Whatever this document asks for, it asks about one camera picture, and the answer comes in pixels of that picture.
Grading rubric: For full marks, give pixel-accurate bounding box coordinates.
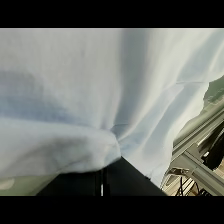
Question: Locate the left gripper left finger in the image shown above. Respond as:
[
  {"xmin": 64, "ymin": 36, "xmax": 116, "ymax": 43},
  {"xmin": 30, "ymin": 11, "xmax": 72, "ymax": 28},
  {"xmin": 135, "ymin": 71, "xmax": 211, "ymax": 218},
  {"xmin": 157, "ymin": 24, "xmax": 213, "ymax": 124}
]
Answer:
[{"xmin": 35, "ymin": 168, "xmax": 104, "ymax": 197}]

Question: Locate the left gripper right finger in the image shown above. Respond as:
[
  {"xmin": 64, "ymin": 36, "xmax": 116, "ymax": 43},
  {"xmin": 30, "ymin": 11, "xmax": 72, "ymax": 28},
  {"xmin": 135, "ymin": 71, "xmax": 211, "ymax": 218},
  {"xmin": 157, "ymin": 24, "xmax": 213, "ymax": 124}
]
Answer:
[{"xmin": 105, "ymin": 155, "xmax": 167, "ymax": 197}]

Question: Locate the white shirt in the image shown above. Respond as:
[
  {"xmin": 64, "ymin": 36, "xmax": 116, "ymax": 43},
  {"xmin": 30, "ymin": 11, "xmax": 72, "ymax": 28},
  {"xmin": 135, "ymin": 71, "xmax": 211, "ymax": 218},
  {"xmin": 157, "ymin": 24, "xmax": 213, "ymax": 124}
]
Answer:
[{"xmin": 0, "ymin": 28, "xmax": 224, "ymax": 188}]

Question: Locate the black cable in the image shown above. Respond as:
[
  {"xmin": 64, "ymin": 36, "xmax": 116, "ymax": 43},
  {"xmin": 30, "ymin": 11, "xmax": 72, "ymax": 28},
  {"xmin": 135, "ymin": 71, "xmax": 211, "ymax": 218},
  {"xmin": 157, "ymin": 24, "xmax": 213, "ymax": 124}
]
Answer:
[{"xmin": 175, "ymin": 175, "xmax": 201, "ymax": 197}]

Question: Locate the silver frame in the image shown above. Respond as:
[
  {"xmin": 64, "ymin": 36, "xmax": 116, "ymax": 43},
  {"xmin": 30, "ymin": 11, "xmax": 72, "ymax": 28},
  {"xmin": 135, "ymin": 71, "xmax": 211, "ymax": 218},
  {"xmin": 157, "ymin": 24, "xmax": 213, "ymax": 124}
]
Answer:
[{"xmin": 159, "ymin": 98, "xmax": 224, "ymax": 197}]

